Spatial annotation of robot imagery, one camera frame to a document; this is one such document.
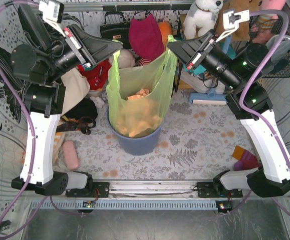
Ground green plastic trash bag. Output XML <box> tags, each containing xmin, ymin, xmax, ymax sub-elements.
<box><xmin>106</xmin><ymin>48</ymin><xmax>177</xmax><ymax>138</ymax></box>

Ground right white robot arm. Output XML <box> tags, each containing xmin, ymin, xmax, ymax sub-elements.
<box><xmin>167</xmin><ymin>31</ymin><xmax>290</xmax><ymax>198</ymax></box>

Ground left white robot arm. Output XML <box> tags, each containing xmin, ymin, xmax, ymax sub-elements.
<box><xmin>11</xmin><ymin>0</ymin><xmax>123</xmax><ymax>198</ymax></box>

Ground cream canvas tote bag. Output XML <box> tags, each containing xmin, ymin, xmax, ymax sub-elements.
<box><xmin>61</xmin><ymin>68</ymin><xmax>90</xmax><ymax>115</ymax></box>

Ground magenta cloth bag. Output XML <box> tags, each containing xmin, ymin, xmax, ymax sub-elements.
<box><xmin>129</xmin><ymin>13</ymin><xmax>164</xmax><ymax>61</ymax></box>

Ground dark brown leather bag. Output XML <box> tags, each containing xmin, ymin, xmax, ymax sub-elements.
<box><xmin>56</xmin><ymin>116</ymin><xmax>96</xmax><ymax>135</ymax></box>

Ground blue grey trash bin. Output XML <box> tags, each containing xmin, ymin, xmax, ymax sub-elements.
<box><xmin>106</xmin><ymin>107</ymin><xmax>162</xmax><ymax>156</ymax></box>

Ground red garment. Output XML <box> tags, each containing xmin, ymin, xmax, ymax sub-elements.
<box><xmin>78</xmin><ymin>59</ymin><xmax>111</xmax><ymax>91</ymax></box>

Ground teal folded cloth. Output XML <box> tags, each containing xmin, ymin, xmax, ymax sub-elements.
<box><xmin>183</xmin><ymin>36</ymin><xmax>236</xmax><ymax>75</ymax></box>

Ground black leather handbag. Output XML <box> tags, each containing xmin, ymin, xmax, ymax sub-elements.
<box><xmin>100</xmin><ymin>11</ymin><xmax>132</xmax><ymax>49</ymax></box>

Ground white plush lamb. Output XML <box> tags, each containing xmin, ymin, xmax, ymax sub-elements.
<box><xmin>118</xmin><ymin>49</ymin><xmax>136</xmax><ymax>69</ymax></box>

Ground white plush dog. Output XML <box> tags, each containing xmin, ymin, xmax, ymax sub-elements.
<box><xmin>183</xmin><ymin>0</ymin><xmax>223</xmax><ymax>40</ymax></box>

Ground brown teddy bear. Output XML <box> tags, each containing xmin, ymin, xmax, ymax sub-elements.
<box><xmin>215</xmin><ymin>0</ymin><xmax>262</xmax><ymax>41</ymax></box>

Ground pink white plush pig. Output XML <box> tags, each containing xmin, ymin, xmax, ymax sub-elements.
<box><xmin>138</xmin><ymin>58</ymin><xmax>153</xmax><ymax>67</ymax></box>

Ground crumpled brown printed paper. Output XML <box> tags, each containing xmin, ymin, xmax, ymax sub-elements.
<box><xmin>115</xmin><ymin>88</ymin><xmax>162</xmax><ymax>138</ymax></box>

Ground pink plush toy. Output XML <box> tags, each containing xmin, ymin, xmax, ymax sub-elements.
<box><xmin>255</xmin><ymin>0</ymin><xmax>287</xmax><ymax>31</ymax></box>

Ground orange white checked towel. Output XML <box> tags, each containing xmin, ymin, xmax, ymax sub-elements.
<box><xmin>52</xmin><ymin>132</ymin><xmax>66</xmax><ymax>164</ymax></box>

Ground silver foil pouch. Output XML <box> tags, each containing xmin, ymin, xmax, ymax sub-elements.
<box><xmin>264</xmin><ymin>34</ymin><xmax>290</xmax><ymax>63</ymax></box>

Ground pink plush cylinder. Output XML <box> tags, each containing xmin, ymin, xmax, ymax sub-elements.
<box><xmin>62</xmin><ymin>140</ymin><xmax>80</xmax><ymax>171</ymax></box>

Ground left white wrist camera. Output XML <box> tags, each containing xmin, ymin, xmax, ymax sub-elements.
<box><xmin>39</xmin><ymin>0</ymin><xmax>66</xmax><ymax>37</ymax></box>

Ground black wire basket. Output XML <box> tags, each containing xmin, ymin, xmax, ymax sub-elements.
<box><xmin>249</xmin><ymin>16</ymin><xmax>290</xmax><ymax>79</ymax></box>

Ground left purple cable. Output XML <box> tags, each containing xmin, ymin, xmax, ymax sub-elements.
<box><xmin>0</xmin><ymin>0</ymin><xmax>85</xmax><ymax>238</ymax></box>

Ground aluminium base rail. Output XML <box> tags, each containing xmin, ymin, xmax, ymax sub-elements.
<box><xmin>22</xmin><ymin>178</ymin><xmax>290</xmax><ymax>213</ymax></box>

